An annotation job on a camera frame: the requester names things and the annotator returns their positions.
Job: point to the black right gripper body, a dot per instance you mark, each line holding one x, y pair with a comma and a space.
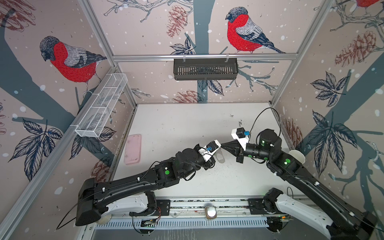
243, 153

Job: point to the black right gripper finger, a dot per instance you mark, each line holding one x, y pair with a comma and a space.
232, 150
230, 145

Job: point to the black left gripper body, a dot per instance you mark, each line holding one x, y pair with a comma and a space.
209, 163

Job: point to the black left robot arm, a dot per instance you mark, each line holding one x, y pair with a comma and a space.
95, 197

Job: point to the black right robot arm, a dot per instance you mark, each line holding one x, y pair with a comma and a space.
336, 219

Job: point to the silver push button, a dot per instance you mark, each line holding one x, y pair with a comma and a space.
210, 212

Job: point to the white mug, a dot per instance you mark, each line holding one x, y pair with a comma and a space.
298, 156

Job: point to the black hanging basket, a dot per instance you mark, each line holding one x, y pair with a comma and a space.
205, 69

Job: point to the black tape roll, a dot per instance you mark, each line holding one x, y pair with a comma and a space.
104, 220

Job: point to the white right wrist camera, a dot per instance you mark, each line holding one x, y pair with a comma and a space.
241, 137

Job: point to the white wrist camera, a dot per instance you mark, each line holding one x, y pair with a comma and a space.
209, 150
241, 137

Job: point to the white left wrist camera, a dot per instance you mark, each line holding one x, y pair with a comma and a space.
209, 150

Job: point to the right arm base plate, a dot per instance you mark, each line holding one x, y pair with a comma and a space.
263, 207

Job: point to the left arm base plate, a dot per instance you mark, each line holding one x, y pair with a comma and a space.
161, 208

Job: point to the white wire mesh basket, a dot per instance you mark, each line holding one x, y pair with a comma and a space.
98, 114

